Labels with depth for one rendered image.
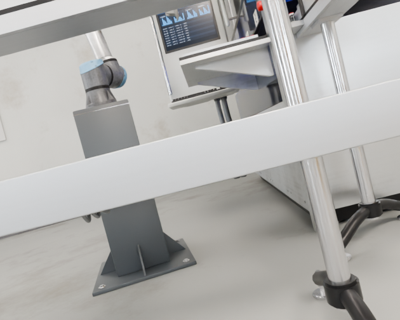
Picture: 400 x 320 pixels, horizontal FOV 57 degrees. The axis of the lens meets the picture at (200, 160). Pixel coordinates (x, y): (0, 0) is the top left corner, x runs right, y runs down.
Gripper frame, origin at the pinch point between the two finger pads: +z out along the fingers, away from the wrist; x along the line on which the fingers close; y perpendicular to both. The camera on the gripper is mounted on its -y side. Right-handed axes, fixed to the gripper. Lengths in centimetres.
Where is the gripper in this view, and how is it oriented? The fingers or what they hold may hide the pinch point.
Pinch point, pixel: (178, 17)
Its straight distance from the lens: 180.3
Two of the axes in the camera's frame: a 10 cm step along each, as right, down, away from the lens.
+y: -9.7, 2.5, 0.3
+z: 2.5, 9.7, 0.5
